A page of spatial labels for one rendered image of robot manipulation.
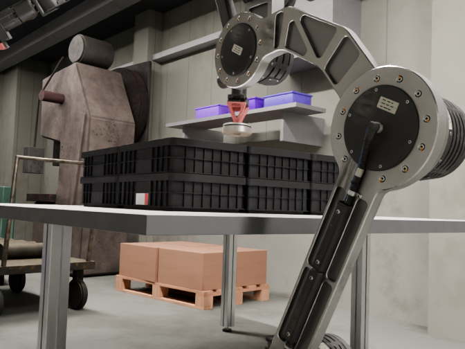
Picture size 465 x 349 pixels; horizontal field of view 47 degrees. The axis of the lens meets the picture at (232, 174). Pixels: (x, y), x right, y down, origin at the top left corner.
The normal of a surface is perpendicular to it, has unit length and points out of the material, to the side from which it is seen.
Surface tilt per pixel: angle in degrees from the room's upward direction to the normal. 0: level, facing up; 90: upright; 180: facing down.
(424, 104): 90
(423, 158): 90
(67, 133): 90
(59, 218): 90
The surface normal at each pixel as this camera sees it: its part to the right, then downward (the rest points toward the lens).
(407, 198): -0.76, -0.07
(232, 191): 0.58, -0.03
